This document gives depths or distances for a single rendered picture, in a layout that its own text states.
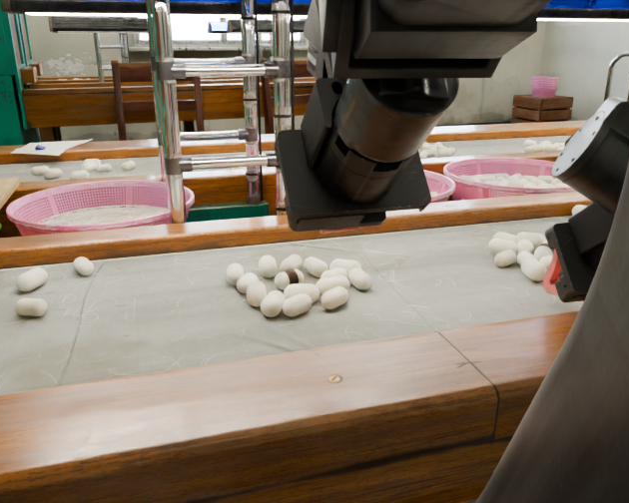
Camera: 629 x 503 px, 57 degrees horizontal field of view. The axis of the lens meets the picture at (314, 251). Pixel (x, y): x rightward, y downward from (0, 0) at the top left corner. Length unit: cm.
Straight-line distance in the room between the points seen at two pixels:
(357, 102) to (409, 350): 22
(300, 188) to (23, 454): 23
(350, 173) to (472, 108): 664
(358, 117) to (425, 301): 33
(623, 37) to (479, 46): 649
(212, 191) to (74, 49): 459
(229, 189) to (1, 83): 230
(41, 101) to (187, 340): 282
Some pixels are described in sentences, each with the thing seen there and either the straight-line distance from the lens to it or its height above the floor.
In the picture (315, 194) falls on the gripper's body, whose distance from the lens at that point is 39.
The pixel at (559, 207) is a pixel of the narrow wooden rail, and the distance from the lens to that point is 97.
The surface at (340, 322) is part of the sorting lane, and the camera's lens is 57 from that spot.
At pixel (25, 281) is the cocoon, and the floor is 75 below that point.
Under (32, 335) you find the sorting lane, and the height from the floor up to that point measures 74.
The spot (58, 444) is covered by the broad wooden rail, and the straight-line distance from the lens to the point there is 41.
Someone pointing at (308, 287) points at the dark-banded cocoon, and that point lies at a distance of 60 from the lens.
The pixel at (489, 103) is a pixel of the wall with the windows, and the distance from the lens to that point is 713.
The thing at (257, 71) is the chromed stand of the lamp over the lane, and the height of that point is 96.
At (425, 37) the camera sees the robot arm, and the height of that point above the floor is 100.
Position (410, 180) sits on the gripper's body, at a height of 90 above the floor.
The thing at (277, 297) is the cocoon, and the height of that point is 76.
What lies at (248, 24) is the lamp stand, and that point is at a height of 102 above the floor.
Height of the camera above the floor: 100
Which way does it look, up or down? 20 degrees down
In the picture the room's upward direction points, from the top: straight up
